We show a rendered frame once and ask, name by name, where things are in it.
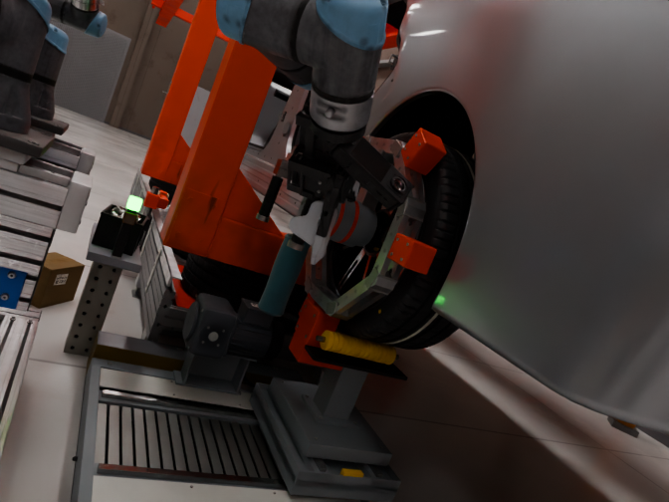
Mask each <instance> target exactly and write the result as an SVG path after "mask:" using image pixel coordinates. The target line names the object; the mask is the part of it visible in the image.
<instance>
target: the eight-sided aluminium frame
mask: <svg viewBox="0 0 669 502"><path fill-rule="evenodd" d="M365 139H366V140H367V141H368V142H369V143H370V144H371V145H372V146H373V147H374V148H375V149H376V150H377V151H379V150H380V149H382V150H384V152H385V153H387V154H392V155H393V158H394V167H395V168H396V169H397V170H398V171H399V172H400V173H401V174H402V175H403V176H404V177H405V178H406V179H407V180H409V181H410V182H411V184H412V188H411V191H410V192H409V194H408V196H407V198H406V200H405V201H404V203H403V204H402V205H400V206H399V207H397V211H396V213H395V216H394V218H393V221H392V223H391V225H390V228H389V230H388V233H387V235H386V238H385V240H384V242H383V245H382V247H381V250H380V252H379V254H378V257H377V259H376V262H375V264H374V267H373V269H372V271H371V273H370V274H369V276H367V277H366V278H365V279H363V280H362V281H361V282H359V283H358V284H356V285H355V286H354V287H352V288H351V289H350V290H348V291H347V292H346V293H344V294H343V295H342V296H340V297H338V296H337V295H336V294H335V293H334V292H333V291H332V290H331V289H329V288H328V287H327V250H326V254H325V256H324V257H323V258H322V259H321V260H320V261H319V262H317V270H316V264H315V265H313V264H311V256H312V250H313V247H312V246H311V247H310V248H309V251H308V254H307V256H306V281H305V283H304V284H305V291H306V292H307V294H309V293H310V295H311V297H312V298H313V299H314V300H315V301H316V302H317V303H318V304H319V305H320V306H321V308H322V309H323V310H324V311H325V312H326V314H328V315H329V316H330V317H333V318H337V319H341V320H345V321H348V320H349V319H353V317H354V316H355V315H357V314H358V313H360V312H361V311H363V310H364V309H366V308H367V307H369V306H370V305H372V304H373V303H375V302H376V301H378V300H379V299H381V298H382V297H384V296H385V295H386V296H387V295H388V294H389V293H390V292H391V291H393V289H394V286H395V285H396V283H397V282H398V277H399V274H400V272H401V270H402V266H400V265H399V264H397V263H395V262H393V261H392V260H390V259H388V258H387V255H388V253H389V250H390V248H391V245H392V243H393V241H394V238H395V236H396V234H397V233H400V234H402V235H405V236H408V237H410V238H413V239H415V237H416V234H417V232H418V229H419V227H420V225H421V223H423V220H424V215H425V213H426V202H425V200H424V192H423V185H422V177H421V173H419V172H417V171H414V170H412V169H410V168H408V167H406V166H405V164H404V160H403V156H402V153H401V151H402V149H403V148H404V147H405V146H406V142H403V141H401V140H398V139H388V138H381V137H374V136H371V135H370V136H366V137H365Z"/></svg>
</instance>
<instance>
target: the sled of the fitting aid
mask: <svg viewBox="0 0 669 502"><path fill-rule="evenodd" d="M269 386H270V385H269V384H265V383H260V382H256V384H255V387H254V389H253V392H252V394H251V397H250V399H249V401H250V403H251V405H252V408H253V410H254V412H255V415H256V417H257V419H258V421H259V424H260V426H261V428H262V431H263V433H264V435H265V438H266V440H267V442H268V445H269V447H270V449H271V451H272V454H273V456H274V458H275V461H276V463H277V465H278V468H279V470H280V472H281V475H282V477H283V479H284V482H285V484H286V486H287V488H288V491H289V493H290V495H302V496H315V497H328V498H340V499H353V500H366V501H379V502H392V501H393V499H394V496H395V494H396V492H397V490H398V487H399V485H400V483H401V481H400V479H399V478H398V477H397V475H396V474H395V473H394V471H393V470H392V468H391V467H390V466H389V464H388V465H387V466H381V465H373V464H364V463H356V462H347V461H338V460H330V459H321V458H313V457H306V456H305V455H304V453H303V451H302V449H301V447H300V445H299V443H298V441H297V439H296V438H295V436H294V435H293V433H292V431H291V429H290V427H289V425H288V423H287V421H286V419H285V417H284V415H283V414H282V412H281V410H280V408H279V406H278V404H277V402H276V400H275V398H274V396H273V394H272V392H271V391H270V389H269Z"/></svg>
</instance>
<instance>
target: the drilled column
mask: <svg viewBox="0 0 669 502"><path fill-rule="evenodd" d="M121 272H122V269H120V268H117V267H113V266H109V265H105V264H102V263H98V262H94V261H93V263H92V266H91V269H90V272H89V275H88V278H87V281H86V284H85V287H84V289H83V292H82V295H81V298H80V301H79V304H78V307H77V310H76V312H75V315H74V318H73V321H72V324H71V326H70V329H69V332H68V335H67V338H66V342H65V346H64V351H63V353H69V354H74V355H80V356H85V357H88V356H89V355H90V353H91V350H92V347H93V344H94V341H95V338H96V335H97V333H98V331H101V330H102V328H103V325H104V322H105V319H106V316H107V313H108V310H109V308H110V305H111V302H112V297H113V294H114V292H115V289H116V286H117V283H118V280H119V277H120V274H121ZM88 350H89V351H88Z"/></svg>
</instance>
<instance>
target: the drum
mask: <svg viewBox="0 0 669 502"><path fill-rule="evenodd" d="M306 199H307V198H306V197H303V199H302V202H301V204H300V207H299V212H298V216H300V215H301V212H302V210H303V207H304V204H305V203H306ZM376 227H377V215H376V213H375V212H374V211H373V210H371V209H369V207H368V206H365V205H363V204H361V202H359V201H357V200H356V201H355V202H348V201H347V200H346V201H345V203H344V204H341V203H338V206H337V217H336V220H335V223H334V227H333V230H332V233H331V237H330V240H331V241H334V242H337V243H340V244H343V245H346V246H349V247H354V246H359V247H362V246H365V245H366V244H368V243H369V242H370V240H371V239H372V237H373V235H374V233H375V230H376Z"/></svg>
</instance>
